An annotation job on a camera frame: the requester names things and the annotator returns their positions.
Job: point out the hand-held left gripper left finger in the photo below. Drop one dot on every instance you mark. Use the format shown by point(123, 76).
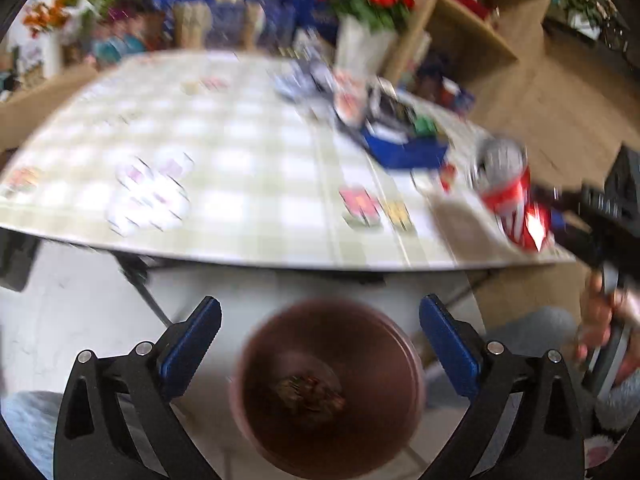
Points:
point(192, 355)

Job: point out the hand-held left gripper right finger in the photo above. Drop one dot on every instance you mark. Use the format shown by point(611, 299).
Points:
point(450, 355)

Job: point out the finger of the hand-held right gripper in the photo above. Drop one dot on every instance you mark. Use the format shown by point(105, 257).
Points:
point(570, 200)
point(562, 225)

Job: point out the red soda can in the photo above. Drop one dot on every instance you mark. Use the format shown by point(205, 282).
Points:
point(510, 195)

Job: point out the brown plastic bin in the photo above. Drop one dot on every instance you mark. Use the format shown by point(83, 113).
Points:
point(325, 385)

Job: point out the blue cardboard box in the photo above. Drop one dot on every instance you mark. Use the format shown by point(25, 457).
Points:
point(405, 150)

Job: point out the red white wrapper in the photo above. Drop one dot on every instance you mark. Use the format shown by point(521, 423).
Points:
point(350, 102)

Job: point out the silver paper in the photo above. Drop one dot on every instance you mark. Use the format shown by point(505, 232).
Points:
point(302, 82)

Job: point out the person's right forearm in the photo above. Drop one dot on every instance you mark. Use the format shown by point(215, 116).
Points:
point(617, 410)

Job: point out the person's right hand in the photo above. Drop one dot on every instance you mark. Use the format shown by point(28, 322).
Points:
point(595, 310)

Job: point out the small blue box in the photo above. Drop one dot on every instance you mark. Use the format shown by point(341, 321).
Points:
point(465, 100)

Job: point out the red paper cup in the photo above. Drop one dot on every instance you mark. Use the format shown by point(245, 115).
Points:
point(448, 94)

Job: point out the white flower pot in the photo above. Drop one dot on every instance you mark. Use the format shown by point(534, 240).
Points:
point(582, 27)

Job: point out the person's left leg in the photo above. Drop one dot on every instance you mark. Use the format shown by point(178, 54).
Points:
point(30, 425)

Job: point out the wooden shelf unit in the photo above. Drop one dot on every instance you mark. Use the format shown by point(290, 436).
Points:
point(480, 25)

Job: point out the green checked tablecloth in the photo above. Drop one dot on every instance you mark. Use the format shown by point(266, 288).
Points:
point(225, 160)

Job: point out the white flower bouquet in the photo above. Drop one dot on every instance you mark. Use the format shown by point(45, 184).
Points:
point(587, 2)

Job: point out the white angular vase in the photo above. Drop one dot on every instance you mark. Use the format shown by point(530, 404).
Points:
point(360, 50)

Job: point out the wooden sideboard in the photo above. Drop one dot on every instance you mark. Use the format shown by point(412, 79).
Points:
point(45, 105)

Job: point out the large blue white box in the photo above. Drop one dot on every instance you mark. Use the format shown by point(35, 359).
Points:
point(312, 15)

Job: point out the copper teal planter box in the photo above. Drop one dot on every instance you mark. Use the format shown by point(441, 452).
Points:
point(125, 35)

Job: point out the orange flower bouquet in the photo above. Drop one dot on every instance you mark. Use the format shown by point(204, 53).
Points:
point(45, 17)

